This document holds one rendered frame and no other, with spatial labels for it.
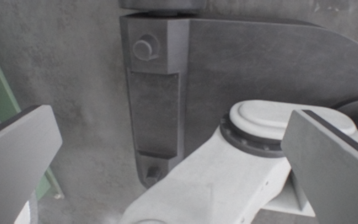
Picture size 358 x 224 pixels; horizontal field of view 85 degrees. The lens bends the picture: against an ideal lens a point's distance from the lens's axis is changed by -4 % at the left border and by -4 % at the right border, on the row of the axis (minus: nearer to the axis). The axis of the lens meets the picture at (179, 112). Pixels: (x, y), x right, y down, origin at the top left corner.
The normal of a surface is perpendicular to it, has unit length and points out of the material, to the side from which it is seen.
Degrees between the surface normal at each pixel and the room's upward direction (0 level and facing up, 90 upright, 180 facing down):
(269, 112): 90
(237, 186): 90
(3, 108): 0
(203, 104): 0
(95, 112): 0
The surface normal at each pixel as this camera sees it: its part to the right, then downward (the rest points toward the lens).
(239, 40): -0.20, 0.49
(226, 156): 0.02, -0.86
